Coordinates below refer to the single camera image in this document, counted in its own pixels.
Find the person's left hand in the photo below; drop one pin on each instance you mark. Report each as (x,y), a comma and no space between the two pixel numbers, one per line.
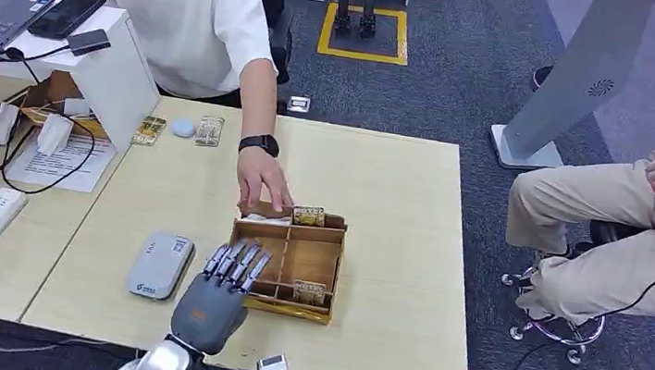
(264,176)

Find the yellow floor tape square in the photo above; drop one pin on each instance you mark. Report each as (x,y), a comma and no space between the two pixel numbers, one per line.
(362,55)

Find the black smartphone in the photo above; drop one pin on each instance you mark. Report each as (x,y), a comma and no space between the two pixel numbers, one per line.
(66,13)

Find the person at desk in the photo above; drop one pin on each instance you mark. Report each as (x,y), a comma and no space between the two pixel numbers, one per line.
(180,13)

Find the person on stool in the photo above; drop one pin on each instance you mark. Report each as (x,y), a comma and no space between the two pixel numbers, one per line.
(611,240)

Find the white desk riser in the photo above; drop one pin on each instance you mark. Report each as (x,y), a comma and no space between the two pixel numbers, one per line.
(117,79)

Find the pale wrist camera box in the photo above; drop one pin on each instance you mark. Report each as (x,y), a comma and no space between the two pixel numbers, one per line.
(272,365)

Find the yellow patterned card stack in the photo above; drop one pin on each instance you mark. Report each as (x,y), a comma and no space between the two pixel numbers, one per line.
(148,131)

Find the grey kiosk stand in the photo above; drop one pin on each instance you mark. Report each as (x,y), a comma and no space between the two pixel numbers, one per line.
(580,77)

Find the brown cardboard box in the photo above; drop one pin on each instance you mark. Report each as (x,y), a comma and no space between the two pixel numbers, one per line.
(57,94)

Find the printed paper sheet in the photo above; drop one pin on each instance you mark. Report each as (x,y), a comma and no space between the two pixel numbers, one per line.
(61,165)

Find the silver floor socket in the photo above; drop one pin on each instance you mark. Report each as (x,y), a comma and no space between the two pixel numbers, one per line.
(299,104)

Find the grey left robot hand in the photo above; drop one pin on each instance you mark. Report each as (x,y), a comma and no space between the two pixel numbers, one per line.
(208,312)

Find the upright gold-print card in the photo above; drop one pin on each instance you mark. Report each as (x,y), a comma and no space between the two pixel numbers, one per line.
(308,216)

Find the white round puck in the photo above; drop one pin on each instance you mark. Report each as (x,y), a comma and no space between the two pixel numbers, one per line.
(183,128)

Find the chrome wheeled stool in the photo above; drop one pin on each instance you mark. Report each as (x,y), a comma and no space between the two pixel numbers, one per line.
(557,333)

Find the black robot legs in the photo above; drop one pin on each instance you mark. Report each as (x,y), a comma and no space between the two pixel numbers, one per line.
(357,2)

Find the wooden card box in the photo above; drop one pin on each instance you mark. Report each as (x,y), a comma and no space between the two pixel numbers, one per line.
(306,261)

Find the black wristwatch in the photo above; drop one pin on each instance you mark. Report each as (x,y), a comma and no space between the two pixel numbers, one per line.
(259,144)

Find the black shoe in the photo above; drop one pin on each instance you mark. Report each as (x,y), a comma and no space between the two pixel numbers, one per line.
(541,77)

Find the pale patterned card stack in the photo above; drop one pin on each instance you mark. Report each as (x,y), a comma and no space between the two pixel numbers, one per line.
(209,131)

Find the small black adapter box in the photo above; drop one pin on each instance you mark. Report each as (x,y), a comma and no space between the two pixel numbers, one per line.
(89,41)

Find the upright brown-print card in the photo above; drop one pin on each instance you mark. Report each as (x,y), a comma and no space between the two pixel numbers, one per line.
(309,293)

